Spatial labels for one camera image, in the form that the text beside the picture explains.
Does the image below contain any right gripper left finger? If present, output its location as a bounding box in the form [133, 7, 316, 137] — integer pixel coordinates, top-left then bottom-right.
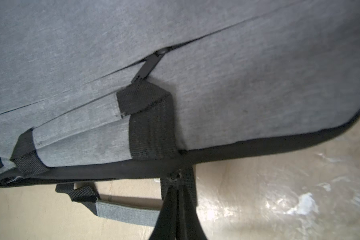
[149, 186, 178, 240]

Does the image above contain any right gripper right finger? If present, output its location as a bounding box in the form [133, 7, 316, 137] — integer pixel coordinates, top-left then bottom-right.
[179, 186, 207, 240]

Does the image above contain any grey laptop bag with handles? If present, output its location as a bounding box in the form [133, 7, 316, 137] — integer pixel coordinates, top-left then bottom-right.
[0, 1, 360, 226]

